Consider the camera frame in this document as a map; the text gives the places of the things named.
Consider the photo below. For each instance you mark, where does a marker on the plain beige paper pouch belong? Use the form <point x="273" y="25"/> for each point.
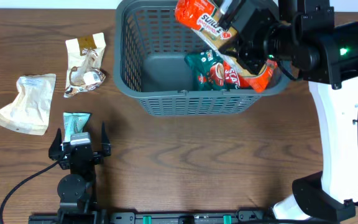
<point x="29" y="112"/>

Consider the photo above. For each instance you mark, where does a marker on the orange spaghetti packet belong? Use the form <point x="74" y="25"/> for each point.
<point x="202" y="16"/>

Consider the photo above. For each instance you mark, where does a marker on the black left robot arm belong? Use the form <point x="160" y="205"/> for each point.
<point x="77" y="190"/>

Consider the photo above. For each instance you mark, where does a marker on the dark grey plastic basket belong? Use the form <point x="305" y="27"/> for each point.
<point x="149" y="64"/>

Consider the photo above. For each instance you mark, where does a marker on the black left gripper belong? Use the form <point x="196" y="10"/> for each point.
<point x="56" y="151"/>

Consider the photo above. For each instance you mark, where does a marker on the small teal sachet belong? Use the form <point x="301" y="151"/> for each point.
<point x="74" y="123"/>

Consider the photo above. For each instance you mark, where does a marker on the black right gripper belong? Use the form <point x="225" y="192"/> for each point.
<point x="244" y="58"/>

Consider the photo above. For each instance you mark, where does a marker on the green instant coffee bag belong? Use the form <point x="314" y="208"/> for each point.
<point x="211" y="72"/>

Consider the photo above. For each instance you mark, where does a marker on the beige brown foil pouch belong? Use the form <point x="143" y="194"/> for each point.
<point x="85" y="56"/>

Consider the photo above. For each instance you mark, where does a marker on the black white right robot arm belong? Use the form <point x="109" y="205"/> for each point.
<point x="326" y="55"/>

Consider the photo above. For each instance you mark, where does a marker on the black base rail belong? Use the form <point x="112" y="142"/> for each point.
<point x="149" y="218"/>

